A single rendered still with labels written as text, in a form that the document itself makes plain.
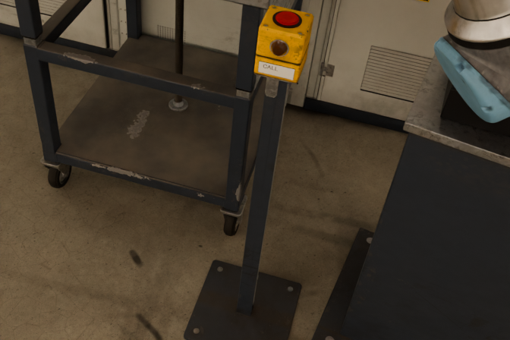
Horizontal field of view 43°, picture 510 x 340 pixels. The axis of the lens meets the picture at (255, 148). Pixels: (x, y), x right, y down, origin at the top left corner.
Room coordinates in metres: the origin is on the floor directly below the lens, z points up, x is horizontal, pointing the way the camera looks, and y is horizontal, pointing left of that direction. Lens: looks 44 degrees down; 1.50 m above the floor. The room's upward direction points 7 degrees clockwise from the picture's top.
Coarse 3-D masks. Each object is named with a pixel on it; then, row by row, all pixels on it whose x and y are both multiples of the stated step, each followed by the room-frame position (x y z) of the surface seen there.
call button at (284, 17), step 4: (280, 12) 0.96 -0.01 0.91; (284, 12) 0.96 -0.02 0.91; (288, 12) 0.97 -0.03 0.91; (276, 16) 0.95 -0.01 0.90; (280, 16) 0.95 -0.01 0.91; (284, 16) 0.95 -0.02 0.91; (288, 16) 0.95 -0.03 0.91; (292, 16) 0.96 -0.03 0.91; (296, 16) 0.96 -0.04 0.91; (280, 20) 0.94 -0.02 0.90; (284, 20) 0.94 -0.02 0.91; (288, 20) 0.94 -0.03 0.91; (292, 20) 0.94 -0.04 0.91; (296, 20) 0.94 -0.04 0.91; (284, 24) 0.93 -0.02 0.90; (288, 24) 0.93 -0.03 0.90; (292, 24) 0.93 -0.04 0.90
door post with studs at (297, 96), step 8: (312, 0) 1.82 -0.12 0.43; (320, 0) 1.81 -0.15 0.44; (312, 8) 1.82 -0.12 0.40; (312, 32) 1.82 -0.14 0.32; (312, 40) 1.81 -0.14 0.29; (312, 48) 1.81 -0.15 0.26; (304, 64) 1.82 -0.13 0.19; (304, 72) 1.82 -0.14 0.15; (304, 80) 1.81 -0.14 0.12; (296, 88) 1.82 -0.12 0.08; (304, 88) 1.81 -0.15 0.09; (296, 96) 1.82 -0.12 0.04; (296, 104) 1.82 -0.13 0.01
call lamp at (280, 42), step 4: (272, 40) 0.91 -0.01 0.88; (276, 40) 0.91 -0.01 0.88; (280, 40) 0.91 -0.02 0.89; (284, 40) 0.91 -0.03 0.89; (272, 44) 0.91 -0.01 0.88; (276, 44) 0.90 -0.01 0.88; (280, 44) 0.90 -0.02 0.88; (284, 44) 0.91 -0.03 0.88; (272, 48) 0.90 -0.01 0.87; (276, 48) 0.90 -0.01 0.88; (280, 48) 0.90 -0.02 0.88; (284, 48) 0.90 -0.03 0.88; (288, 48) 0.91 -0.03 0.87; (272, 52) 0.91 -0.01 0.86; (276, 52) 0.90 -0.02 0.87; (280, 52) 0.90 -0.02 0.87; (284, 52) 0.90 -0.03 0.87; (280, 56) 0.91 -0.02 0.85
